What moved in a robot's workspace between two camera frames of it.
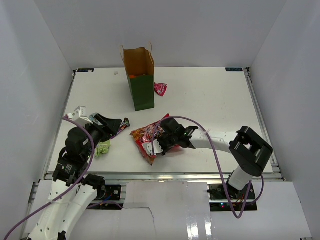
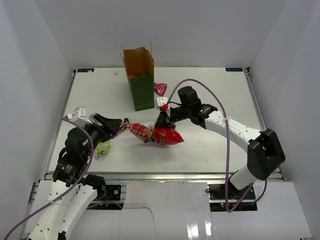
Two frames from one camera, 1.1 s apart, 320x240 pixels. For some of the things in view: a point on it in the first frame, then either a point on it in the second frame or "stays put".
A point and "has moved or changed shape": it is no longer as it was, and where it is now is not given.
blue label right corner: [234, 69] stays put
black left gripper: [111, 126] stays put
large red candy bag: [144, 134] has moved or changed shape
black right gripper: [160, 140] to [163, 121]
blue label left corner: [85, 70] stays put
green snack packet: [102, 148] stays put
